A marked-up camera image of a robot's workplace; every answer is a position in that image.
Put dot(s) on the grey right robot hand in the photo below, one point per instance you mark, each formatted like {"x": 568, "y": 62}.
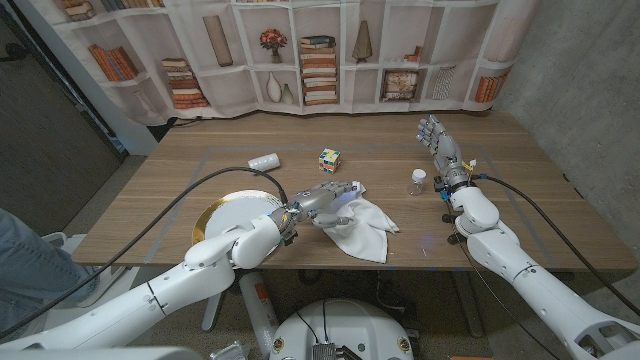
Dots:
{"x": 447, "y": 150}

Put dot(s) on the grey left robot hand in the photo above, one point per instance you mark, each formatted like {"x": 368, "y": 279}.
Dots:
{"x": 317, "y": 200}

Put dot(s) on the white cloth napkin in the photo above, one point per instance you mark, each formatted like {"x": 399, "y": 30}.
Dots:
{"x": 367, "y": 235}

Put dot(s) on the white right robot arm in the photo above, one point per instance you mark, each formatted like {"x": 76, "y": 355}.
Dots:
{"x": 545, "y": 295}

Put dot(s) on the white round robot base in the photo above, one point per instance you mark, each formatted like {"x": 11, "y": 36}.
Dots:
{"x": 345, "y": 325}

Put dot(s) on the multicoloured rubik's cube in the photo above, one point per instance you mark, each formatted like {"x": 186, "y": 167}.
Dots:
{"x": 329, "y": 161}

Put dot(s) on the clear white-capped medicine bottle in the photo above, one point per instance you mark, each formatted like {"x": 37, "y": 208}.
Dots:
{"x": 417, "y": 182}

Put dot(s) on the white gold-rimmed paper plate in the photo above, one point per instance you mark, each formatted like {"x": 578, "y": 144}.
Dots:
{"x": 235, "y": 210}

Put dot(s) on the white ribbed cylinder roll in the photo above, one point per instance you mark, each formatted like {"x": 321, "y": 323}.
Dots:
{"x": 264, "y": 162}

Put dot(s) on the white tube with orange label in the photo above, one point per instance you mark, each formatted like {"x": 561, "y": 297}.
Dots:
{"x": 257, "y": 310}

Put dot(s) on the printed bookshelf backdrop cloth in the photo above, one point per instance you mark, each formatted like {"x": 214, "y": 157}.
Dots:
{"x": 320, "y": 65}

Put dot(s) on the grey table leg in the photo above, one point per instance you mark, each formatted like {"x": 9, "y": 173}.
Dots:
{"x": 212, "y": 312}
{"x": 470, "y": 305}

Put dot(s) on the white chair base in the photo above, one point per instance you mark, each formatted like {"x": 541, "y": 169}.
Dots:
{"x": 57, "y": 239}

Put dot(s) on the person's leg in jeans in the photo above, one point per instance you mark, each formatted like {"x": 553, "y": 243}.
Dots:
{"x": 30, "y": 270}

